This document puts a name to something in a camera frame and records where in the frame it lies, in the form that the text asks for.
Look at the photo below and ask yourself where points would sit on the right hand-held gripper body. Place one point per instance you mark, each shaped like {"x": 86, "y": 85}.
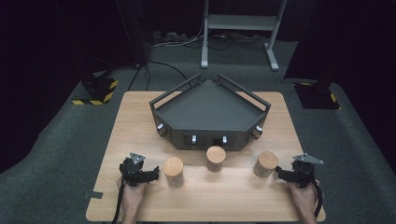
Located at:
{"x": 303, "y": 172}

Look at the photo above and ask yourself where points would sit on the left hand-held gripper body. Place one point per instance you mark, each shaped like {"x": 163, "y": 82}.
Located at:
{"x": 132, "y": 169}

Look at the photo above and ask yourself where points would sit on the glass jar with wooden lid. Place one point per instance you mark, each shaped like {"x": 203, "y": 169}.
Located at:
{"x": 265, "y": 163}

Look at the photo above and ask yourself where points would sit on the glass jar with brown balls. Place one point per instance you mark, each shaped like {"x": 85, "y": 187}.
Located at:
{"x": 172, "y": 169}

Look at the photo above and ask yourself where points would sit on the glass jar with red contents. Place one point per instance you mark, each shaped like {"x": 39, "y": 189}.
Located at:
{"x": 215, "y": 157}

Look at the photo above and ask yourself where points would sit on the grey corner storage rack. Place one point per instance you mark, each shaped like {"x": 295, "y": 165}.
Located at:
{"x": 208, "y": 109}

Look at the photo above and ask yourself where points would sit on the person's right hand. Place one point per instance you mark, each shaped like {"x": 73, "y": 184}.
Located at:
{"x": 305, "y": 199}

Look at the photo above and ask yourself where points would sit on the person's left hand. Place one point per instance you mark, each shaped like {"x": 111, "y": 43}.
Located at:
{"x": 130, "y": 197}

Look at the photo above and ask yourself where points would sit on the black base with striped tape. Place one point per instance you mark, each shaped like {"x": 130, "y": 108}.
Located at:
{"x": 99, "y": 88}
{"x": 314, "y": 96}

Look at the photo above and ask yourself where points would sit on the dark curtain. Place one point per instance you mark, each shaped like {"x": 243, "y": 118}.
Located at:
{"x": 46, "y": 37}
{"x": 351, "y": 37}

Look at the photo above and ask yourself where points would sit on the grey metal stand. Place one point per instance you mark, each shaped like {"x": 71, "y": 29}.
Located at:
{"x": 239, "y": 22}

